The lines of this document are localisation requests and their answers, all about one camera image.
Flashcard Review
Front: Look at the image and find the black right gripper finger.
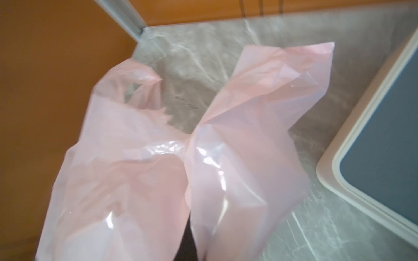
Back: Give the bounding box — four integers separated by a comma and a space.
174, 218, 198, 261

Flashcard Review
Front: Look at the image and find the pink plastic bag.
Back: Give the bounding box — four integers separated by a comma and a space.
36, 42, 335, 261

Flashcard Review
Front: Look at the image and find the white grey tissue box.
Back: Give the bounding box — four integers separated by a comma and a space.
316, 33, 418, 246

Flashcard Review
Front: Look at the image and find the left aluminium corner post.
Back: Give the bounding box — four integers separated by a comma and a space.
95, 0, 147, 42

